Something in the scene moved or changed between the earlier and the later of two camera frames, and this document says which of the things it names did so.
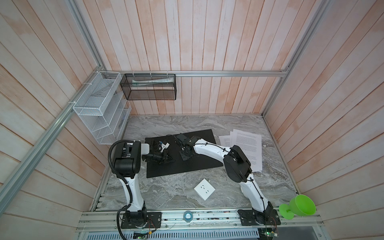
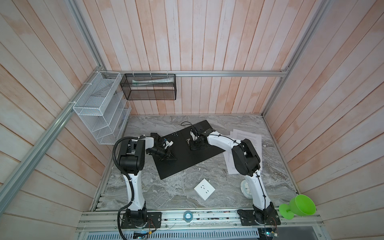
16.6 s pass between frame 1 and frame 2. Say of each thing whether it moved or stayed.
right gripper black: moved
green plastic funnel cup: stayed
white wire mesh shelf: stayed
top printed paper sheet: stayed
